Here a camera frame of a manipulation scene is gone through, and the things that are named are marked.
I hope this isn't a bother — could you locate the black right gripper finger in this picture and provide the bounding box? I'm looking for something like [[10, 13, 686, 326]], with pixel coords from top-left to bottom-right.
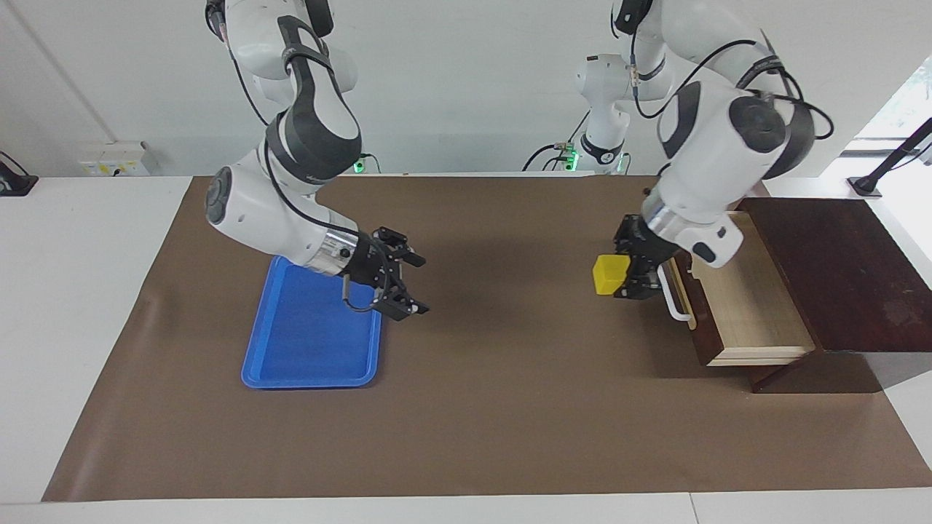
[[373, 227, 427, 267], [375, 287, 430, 322]]

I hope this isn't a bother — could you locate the black angled stand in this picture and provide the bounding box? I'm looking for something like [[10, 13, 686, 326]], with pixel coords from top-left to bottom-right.
[[847, 116, 932, 199]]

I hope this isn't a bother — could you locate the white wall socket box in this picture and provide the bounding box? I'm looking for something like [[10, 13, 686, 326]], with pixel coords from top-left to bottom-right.
[[78, 140, 157, 177]]

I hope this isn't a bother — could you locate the wooden drawer with white handle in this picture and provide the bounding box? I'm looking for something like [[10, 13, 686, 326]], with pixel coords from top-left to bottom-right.
[[657, 211, 816, 367]]

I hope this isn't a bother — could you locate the yellow block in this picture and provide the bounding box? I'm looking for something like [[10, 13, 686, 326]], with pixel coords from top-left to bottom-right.
[[593, 254, 630, 295]]

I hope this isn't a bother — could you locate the dark wooden cabinet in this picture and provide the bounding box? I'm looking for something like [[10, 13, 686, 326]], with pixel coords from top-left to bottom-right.
[[735, 196, 932, 394]]

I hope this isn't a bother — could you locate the blue plastic tray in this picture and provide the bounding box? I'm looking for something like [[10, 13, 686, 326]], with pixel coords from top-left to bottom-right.
[[241, 255, 384, 389]]

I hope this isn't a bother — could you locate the brown table mat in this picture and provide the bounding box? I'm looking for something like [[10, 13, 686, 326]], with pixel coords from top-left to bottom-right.
[[42, 173, 932, 503]]

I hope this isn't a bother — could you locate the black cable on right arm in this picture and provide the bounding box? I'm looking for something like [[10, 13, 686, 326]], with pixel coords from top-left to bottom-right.
[[206, 0, 387, 314]]

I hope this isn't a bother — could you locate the black desk clamp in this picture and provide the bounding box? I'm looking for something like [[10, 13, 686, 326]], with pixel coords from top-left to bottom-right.
[[0, 151, 39, 197]]

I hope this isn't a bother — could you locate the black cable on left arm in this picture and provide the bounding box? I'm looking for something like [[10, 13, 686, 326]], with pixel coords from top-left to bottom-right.
[[628, 29, 835, 140]]

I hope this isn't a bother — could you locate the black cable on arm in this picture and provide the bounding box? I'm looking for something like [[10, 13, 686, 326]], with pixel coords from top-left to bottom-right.
[[628, 29, 835, 140], [206, 0, 387, 314]]

